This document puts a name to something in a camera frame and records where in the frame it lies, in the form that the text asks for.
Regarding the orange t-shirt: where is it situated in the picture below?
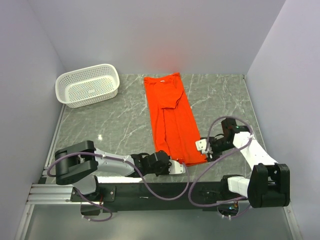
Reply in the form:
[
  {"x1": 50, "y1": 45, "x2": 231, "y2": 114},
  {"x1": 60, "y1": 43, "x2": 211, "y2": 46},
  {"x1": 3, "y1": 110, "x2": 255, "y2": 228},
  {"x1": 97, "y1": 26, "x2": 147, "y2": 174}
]
[{"x1": 143, "y1": 72, "x2": 207, "y2": 167}]

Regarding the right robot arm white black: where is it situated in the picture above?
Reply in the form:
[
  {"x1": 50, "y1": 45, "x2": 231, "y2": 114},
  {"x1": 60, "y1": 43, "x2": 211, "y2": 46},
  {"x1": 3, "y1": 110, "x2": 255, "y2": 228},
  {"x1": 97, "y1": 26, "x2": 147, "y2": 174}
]
[{"x1": 205, "y1": 116, "x2": 290, "y2": 208}]

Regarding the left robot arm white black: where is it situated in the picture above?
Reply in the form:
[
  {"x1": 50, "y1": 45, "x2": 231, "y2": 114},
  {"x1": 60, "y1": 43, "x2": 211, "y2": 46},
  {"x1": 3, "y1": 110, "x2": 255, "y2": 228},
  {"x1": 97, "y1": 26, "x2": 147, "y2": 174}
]
[{"x1": 54, "y1": 140, "x2": 172, "y2": 201}]

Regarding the black base crossbar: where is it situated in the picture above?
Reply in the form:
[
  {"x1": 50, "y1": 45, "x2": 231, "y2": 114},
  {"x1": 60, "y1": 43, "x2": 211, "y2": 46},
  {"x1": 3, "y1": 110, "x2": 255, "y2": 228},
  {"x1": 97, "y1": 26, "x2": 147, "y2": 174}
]
[{"x1": 69, "y1": 181, "x2": 248, "y2": 216}]

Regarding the white perforated plastic basket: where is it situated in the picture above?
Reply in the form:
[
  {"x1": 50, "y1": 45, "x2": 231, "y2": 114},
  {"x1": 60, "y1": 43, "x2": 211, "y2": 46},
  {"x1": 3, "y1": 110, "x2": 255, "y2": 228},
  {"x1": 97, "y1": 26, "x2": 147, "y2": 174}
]
[{"x1": 55, "y1": 64, "x2": 120, "y2": 109}]

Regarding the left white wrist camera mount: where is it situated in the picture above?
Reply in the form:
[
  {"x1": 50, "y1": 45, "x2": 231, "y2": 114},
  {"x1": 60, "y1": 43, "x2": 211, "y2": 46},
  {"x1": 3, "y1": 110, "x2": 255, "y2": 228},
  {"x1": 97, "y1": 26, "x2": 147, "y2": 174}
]
[{"x1": 168, "y1": 159, "x2": 186, "y2": 175}]

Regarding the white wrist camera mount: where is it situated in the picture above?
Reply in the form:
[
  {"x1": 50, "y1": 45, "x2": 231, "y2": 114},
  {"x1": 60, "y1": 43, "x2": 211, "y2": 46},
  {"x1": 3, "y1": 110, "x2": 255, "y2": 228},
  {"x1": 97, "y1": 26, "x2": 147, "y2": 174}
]
[
  {"x1": 168, "y1": 159, "x2": 186, "y2": 175},
  {"x1": 195, "y1": 138, "x2": 210, "y2": 154}
]

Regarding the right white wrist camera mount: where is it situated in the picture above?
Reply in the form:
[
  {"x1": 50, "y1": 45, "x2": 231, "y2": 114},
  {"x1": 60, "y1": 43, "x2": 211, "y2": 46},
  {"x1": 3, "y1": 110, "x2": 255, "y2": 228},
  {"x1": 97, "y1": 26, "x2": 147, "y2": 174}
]
[{"x1": 195, "y1": 138, "x2": 210, "y2": 154}]

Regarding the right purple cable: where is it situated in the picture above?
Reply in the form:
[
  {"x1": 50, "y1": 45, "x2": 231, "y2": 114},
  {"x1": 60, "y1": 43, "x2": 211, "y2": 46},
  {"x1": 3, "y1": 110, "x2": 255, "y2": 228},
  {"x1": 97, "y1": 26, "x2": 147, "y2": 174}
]
[{"x1": 187, "y1": 116, "x2": 254, "y2": 219}]

